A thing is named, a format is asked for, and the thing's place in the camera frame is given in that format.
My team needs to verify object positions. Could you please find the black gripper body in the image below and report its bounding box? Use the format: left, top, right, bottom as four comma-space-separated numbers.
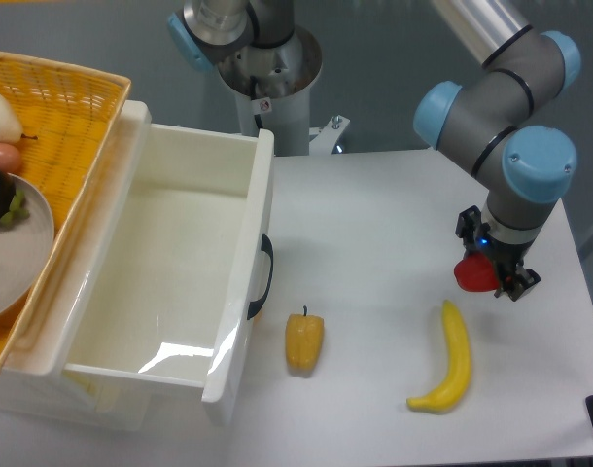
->
467, 222, 526, 283

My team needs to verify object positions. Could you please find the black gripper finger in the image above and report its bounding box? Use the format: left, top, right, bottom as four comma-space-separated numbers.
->
455, 205, 481, 253
494, 265, 541, 302

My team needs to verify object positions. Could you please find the red bell pepper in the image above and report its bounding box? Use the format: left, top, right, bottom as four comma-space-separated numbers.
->
453, 253, 499, 292

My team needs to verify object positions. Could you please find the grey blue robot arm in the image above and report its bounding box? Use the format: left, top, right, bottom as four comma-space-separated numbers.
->
167, 1, 581, 300

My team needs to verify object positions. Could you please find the yellow bell pepper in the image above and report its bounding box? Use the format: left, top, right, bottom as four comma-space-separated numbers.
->
285, 305, 325, 374

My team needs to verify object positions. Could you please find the white drawer cabinet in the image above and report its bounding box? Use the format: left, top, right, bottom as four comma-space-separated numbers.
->
0, 100, 252, 433

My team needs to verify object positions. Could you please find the open white upper drawer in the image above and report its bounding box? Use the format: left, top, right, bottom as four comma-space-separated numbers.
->
60, 124, 276, 405

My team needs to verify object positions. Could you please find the yellow banana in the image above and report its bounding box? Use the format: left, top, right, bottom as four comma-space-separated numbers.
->
406, 300, 472, 414

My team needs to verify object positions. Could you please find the yellow wicker basket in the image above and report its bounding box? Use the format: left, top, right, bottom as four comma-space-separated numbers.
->
0, 52, 131, 372

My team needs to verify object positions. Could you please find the grey plate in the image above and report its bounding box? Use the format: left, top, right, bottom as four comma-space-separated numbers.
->
0, 175, 54, 315

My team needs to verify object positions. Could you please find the white pear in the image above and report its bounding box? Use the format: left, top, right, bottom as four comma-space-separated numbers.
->
0, 94, 39, 144

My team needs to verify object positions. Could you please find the black drawer handle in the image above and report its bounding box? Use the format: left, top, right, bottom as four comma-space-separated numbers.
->
247, 233, 275, 320

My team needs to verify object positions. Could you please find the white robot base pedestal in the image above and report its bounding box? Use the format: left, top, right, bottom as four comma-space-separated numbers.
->
218, 26, 350, 157

